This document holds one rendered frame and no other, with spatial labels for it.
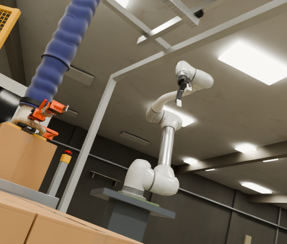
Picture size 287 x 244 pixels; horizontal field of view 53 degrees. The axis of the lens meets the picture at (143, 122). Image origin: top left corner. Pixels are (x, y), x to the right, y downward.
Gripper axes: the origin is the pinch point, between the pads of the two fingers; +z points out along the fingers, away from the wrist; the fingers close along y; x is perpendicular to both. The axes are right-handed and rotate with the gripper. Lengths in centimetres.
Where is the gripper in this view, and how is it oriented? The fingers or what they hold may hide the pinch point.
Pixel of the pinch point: (183, 97)
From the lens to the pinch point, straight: 184.1
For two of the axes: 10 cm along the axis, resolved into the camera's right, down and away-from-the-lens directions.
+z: -0.7, 6.5, -7.5
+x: 9.2, 3.4, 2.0
